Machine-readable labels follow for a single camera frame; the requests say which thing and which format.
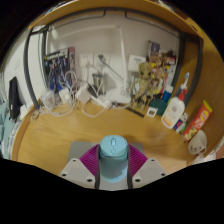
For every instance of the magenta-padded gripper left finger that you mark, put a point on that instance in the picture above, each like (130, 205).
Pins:
(75, 171)

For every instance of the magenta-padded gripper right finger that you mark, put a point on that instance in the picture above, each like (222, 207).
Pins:
(150, 170)

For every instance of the light blue computer mouse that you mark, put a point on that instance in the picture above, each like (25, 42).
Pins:
(113, 160)

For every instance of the white mug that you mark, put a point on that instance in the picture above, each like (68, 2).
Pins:
(197, 143)

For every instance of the small white desk clock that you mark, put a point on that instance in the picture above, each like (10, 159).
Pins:
(152, 111)

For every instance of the white pump lotion bottle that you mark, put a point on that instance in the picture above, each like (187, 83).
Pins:
(172, 113)

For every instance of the red snack can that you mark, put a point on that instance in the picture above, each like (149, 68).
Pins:
(197, 121)

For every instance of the white power strip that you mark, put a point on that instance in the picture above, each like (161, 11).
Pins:
(101, 101)

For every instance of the white charger block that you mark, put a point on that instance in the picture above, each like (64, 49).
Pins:
(64, 96)

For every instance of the clear plastic container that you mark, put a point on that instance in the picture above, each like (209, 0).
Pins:
(47, 99)

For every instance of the bed with teal bedding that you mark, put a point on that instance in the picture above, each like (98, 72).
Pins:
(5, 130)

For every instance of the brown tree figurine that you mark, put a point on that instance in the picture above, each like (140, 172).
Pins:
(145, 83)

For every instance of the metal cup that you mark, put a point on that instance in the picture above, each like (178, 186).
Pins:
(99, 83)

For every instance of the black backpack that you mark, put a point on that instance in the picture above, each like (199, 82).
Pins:
(15, 98)

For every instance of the blue robot model kit box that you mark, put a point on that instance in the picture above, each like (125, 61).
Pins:
(60, 68)

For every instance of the grey metal frame post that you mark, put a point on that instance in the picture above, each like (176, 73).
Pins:
(193, 73)
(30, 73)

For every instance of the white wall socket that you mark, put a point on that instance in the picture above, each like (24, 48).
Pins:
(86, 60)
(102, 59)

